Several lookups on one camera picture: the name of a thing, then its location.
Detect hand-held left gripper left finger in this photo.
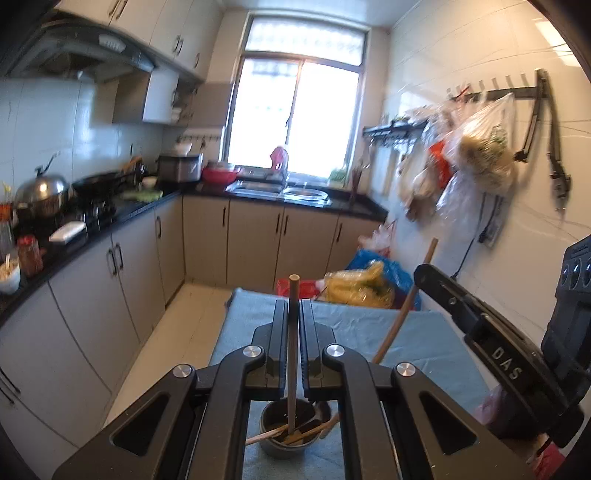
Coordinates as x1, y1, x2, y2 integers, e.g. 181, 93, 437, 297
53, 299, 289, 480

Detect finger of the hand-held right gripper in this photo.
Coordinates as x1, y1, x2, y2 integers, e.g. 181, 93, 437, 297
413, 264, 490, 342

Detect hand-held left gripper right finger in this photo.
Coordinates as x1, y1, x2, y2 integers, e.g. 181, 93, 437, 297
300, 299, 536, 480

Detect long brown chopstick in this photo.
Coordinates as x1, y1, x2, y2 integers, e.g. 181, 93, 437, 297
372, 237, 439, 365
288, 274, 301, 437

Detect pile of wooden chopsticks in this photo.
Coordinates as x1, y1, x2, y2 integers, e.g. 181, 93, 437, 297
245, 412, 341, 446

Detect dark grey utensil holder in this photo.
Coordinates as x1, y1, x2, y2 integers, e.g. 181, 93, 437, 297
260, 399, 333, 460

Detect person's right hand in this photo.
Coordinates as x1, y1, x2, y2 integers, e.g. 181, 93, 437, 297
475, 385, 571, 480

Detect blue-grey table cloth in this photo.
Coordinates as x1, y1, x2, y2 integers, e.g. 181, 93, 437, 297
210, 287, 490, 480

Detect blue plastic bag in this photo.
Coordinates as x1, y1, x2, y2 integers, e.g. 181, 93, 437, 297
346, 249, 422, 311

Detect red bag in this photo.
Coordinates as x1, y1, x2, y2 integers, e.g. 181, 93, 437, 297
276, 278, 325, 302

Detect yellow plastic bag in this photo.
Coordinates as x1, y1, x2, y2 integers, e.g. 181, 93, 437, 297
322, 261, 394, 308

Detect pink plastic bag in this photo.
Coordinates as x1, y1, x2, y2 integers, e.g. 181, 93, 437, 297
358, 220, 398, 258

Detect bunch of beige hanging bags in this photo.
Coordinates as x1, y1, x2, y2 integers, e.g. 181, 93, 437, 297
398, 105, 462, 223

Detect dark chopsticks in holder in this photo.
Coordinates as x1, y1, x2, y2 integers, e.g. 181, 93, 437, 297
350, 159, 371, 198

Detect steel kitchen sink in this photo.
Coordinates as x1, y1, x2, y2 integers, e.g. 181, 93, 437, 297
228, 178, 331, 206

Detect red basin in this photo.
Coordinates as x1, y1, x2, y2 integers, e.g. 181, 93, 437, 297
202, 166, 241, 186

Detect beige lower kitchen cabinets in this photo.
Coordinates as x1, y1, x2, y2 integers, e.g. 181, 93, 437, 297
0, 194, 389, 464

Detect beige kitchen cabinets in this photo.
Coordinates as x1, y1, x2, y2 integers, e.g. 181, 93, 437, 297
0, 194, 389, 464
55, 0, 228, 85

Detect black kitchen countertop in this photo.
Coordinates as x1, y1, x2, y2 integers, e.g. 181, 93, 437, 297
0, 178, 389, 326

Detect steel rice cooker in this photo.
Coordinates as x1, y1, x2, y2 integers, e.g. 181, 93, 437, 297
157, 153, 204, 184

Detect black gas stove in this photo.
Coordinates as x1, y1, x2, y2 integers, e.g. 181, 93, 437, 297
69, 194, 122, 232

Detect kitchen window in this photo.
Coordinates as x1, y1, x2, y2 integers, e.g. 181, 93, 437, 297
222, 14, 370, 178

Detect black wok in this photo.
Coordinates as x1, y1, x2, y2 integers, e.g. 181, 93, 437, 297
71, 170, 136, 195

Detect white flat box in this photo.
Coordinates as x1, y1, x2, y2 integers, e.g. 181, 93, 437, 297
48, 220, 88, 244

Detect red spice jar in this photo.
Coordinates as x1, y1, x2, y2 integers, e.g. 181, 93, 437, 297
17, 235, 44, 277

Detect white bowl with food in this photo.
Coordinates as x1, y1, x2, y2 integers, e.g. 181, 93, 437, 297
0, 257, 22, 295

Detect steel pot with lid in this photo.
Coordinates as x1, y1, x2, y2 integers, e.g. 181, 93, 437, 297
14, 154, 71, 219

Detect beige upper kitchen cabinets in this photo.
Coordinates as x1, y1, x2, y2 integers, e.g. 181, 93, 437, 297
55, 0, 228, 85

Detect grey range hood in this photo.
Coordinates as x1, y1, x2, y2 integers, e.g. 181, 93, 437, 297
4, 21, 158, 85

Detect black power cable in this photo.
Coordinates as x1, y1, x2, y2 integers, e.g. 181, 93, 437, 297
450, 191, 505, 280

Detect black wall rack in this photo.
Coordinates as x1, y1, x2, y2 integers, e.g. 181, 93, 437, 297
362, 121, 428, 141

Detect black wall hook rail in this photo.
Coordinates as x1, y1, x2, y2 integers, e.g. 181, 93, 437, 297
447, 69, 551, 102

